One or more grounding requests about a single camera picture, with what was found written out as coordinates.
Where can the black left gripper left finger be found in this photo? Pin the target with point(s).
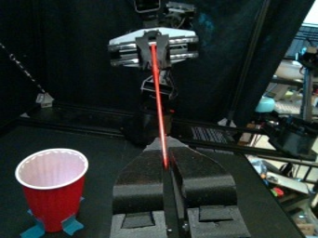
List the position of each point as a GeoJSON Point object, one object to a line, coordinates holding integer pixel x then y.
{"type": "Point", "coordinates": [136, 186]}

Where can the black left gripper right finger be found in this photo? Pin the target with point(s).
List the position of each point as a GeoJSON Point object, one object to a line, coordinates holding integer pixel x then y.
{"type": "Point", "coordinates": [207, 186]}

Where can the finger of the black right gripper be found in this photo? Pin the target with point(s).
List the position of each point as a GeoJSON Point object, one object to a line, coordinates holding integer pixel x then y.
{"type": "Point", "coordinates": [143, 52]}
{"type": "Point", "coordinates": [163, 52]}

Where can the red plastic toy knife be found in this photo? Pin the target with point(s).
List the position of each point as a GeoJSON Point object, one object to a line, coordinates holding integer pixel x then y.
{"type": "Point", "coordinates": [159, 117]}

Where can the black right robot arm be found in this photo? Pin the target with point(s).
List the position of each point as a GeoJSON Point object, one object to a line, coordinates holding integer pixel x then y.
{"type": "Point", "coordinates": [165, 83]}

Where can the black ribbed grille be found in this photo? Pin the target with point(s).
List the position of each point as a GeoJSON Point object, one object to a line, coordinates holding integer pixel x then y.
{"type": "Point", "coordinates": [208, 134]}

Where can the small red object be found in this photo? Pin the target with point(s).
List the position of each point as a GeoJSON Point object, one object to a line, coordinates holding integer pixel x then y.
{"type": "Point", "coordinates": [277, 192]}

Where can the blue tape strip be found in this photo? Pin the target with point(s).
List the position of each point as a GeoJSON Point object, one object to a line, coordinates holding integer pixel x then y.
{"type": "Point", "coordinates": [32, 231]}
{"type": "Point", "coordinates": [72, 225]}

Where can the red plastic cup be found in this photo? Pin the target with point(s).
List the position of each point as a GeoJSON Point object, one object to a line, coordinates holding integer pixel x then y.
{"type": "Point", "coordinates": [53, 201]}

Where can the black machine box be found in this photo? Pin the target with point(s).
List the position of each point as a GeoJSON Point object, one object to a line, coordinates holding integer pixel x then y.
{"type": "Point", "coordinates": [294, 139]}

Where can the teal round object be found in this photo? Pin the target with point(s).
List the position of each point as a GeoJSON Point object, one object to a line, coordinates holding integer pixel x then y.
{"type": "Point", "coordinates": [264, 104]}

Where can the computer monitor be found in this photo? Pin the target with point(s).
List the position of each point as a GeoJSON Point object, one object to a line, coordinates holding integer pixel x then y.
{"type": "Point", "coordinates": [308, 37]}

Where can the black frame post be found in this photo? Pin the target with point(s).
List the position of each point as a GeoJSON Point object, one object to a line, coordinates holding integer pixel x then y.
{"type": "Point", "coordinates": [248, 62]}

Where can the blue metal post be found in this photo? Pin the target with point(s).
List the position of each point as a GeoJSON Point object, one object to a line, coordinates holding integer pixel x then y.
{"type": "Point", "coordinates": [307, 93]}

